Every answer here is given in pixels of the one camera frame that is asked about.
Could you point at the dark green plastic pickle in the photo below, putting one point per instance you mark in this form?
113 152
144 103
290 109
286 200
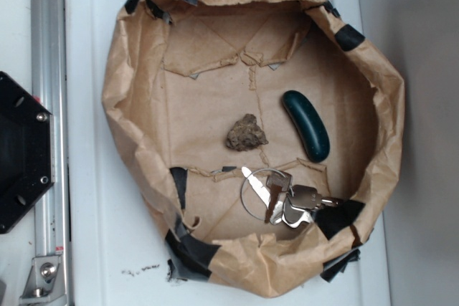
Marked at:
309 125

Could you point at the brown rough rock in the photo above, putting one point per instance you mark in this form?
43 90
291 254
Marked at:
246 134

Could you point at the brown paper bag tray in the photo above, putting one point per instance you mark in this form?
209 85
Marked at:
181 73

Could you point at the silver flat key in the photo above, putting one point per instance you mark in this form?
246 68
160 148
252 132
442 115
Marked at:
257 185

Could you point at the brown rusty key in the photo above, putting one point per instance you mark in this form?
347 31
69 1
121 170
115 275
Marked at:
277 183

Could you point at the silver key bunch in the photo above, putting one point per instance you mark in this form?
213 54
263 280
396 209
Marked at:
301 205

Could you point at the white plastic board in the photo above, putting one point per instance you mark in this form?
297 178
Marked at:
118 255

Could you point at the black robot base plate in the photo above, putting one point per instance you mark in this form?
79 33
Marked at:
26 152

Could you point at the aluminium extrusion rail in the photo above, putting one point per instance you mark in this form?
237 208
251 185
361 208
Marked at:
51 212

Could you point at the metal corner bracket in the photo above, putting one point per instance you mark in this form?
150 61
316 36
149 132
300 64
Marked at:
46 282

